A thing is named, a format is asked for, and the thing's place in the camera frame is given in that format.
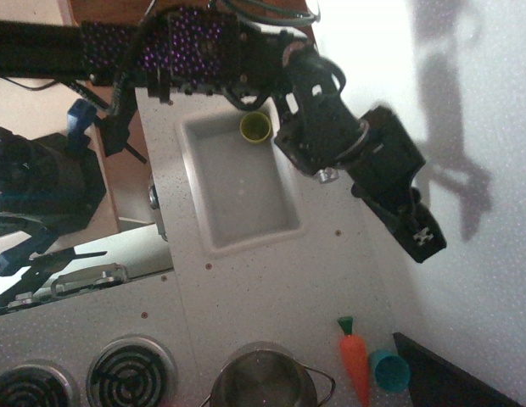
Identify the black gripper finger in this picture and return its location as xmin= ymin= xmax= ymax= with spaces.
xmin=411 ymin=188 xmax=447 ymax=254
xmin=358 ymin=194 xmax=434 ymax=263

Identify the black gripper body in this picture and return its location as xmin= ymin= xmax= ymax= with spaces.
xmin=348 ymin=105 xmax=425 ymax=212

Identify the silver curved faucet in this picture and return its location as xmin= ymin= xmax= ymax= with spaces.
xmin=316 ymin=167 xmax=339 ymax=184

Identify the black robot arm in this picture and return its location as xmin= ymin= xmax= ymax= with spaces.
xmin=0 ymin=6 xmax=447 ymax=263

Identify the orange toy carrot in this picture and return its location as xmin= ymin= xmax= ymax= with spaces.
xmin=337 ymin=316 xmax=370 ymax=406

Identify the teal plastic cup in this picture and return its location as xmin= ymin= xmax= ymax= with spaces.
xmin=368 ymin=349 xmax=411 ymax=393

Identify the yellow-green plastic cup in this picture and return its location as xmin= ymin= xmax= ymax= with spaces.
xmin=239 ymin=111 xmax=272 ymax=144

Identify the grey toy sink basin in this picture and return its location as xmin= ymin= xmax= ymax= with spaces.
xmin=176 ymin=108 xmax=304 ymax=256

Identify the stainless steel pot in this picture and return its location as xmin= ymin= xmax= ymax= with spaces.
xmin=201 ymin=349 xmax=336 ymax=407

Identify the blue black spring clamp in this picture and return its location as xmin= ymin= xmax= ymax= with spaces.
xmin=67 ymin=97 xmax=148 ymax=164

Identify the right black stove burner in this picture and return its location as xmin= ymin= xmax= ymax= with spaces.
xmin=86 ymin=335 xmax=178 ymax=406

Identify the black stove burner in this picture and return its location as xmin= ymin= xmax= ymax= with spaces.
xmin=0 ymin=360 xmax=81 ymax=407
xmin=86 ymin=335 xmax=178 ymax=406

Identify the blue black lower clamp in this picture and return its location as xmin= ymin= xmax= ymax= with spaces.
xmin=0 ymin=231 xmax=107 ymax=308

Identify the left black stove burner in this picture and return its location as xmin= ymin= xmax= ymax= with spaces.
xmin=0 ymin=360 xmax=81 ymax=407

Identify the dark cable bundle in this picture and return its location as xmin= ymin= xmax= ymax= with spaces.
xmin=220 ymin=0 xmax=322 ymax=27

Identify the silver cabinet door handle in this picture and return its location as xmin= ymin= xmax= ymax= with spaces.
xmin=50 ymin=263 xmax=130 ymax=298

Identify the thin black floor cable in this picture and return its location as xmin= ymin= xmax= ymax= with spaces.
xmin=3 ymin=75 xmax=56 ymax=92

